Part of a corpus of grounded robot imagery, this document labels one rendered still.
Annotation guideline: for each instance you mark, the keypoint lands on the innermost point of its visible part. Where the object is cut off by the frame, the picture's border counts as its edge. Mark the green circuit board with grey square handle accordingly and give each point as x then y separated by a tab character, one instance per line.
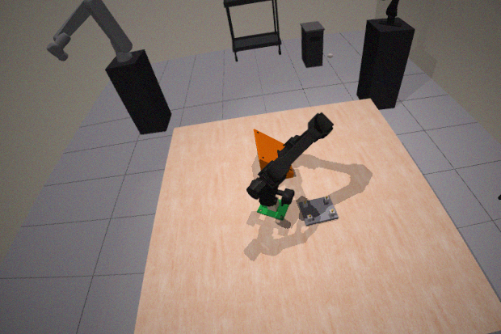
275	211

